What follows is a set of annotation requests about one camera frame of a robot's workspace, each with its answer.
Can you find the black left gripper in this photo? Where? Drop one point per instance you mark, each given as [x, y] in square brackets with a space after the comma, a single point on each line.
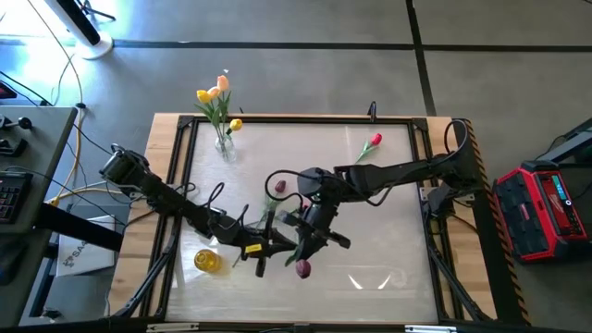
[253, 242]

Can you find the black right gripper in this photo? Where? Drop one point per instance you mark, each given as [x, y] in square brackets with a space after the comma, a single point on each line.
[319, 222]

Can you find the yellow artificial tulip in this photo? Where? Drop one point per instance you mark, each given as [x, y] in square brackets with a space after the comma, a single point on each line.
[236, 124]
[203, 96]

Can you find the peach artificial tulip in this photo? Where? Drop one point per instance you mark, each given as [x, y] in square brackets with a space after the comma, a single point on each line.
[213, 91]
[223, 83]

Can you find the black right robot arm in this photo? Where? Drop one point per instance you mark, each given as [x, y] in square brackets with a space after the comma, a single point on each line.
[393, 173]

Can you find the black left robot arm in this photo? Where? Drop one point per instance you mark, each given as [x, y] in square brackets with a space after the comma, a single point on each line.
[162, 194]

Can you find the yellow glass vase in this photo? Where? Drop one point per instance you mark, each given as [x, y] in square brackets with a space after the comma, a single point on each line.
[206, 261]

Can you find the clear glass vase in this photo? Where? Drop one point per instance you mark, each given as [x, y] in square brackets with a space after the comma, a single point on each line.
[226, 152]

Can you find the white glossy table sheet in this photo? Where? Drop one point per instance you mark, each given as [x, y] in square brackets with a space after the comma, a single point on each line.
[407, 287]

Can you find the small black clamp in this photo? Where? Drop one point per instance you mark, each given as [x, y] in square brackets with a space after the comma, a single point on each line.
[372, 111]

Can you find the white printed cardboard box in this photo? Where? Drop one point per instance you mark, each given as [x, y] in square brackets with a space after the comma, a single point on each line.
[88, 263]

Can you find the black yellow hazard tape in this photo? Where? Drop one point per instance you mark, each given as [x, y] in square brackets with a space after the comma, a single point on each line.
[518, 291]

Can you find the red black tool case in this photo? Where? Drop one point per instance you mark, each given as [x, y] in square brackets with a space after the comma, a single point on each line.
[532, 217]

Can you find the grey desk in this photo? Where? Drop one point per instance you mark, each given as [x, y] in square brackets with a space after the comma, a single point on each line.
[41, 152]

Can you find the white floor lamp stand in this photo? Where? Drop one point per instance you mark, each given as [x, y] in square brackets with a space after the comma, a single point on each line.
[94, 48]

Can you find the black backlit keyboard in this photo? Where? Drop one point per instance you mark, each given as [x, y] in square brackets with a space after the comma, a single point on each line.
[11, 194]

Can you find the dark metal beam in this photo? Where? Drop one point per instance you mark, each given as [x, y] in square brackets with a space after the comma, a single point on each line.
[573, 139]

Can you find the black joystick knob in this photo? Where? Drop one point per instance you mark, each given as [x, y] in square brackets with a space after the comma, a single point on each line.
[24, 123]

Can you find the small black desk device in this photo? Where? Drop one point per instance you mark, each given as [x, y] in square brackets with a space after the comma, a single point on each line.
[11, 147]

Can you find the red black desk device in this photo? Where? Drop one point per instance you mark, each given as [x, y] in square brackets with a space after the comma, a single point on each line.
[4, 90]

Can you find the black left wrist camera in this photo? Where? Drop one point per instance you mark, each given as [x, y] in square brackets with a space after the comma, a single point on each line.
[224, 229]

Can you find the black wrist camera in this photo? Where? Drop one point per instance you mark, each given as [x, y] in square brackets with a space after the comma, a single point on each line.
[309, 182]
[224, 229]

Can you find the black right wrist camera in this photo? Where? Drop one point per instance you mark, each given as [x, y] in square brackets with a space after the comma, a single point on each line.
[309, 182]

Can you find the silver metal bracket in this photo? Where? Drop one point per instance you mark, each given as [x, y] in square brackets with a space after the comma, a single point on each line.
[430, 329]
[171, 328]

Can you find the black aluminium table frame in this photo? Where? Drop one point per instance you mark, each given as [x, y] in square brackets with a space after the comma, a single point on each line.
[185, 122]

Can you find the grey metal bracket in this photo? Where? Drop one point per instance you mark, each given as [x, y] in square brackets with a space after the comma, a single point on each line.
[464, 194]

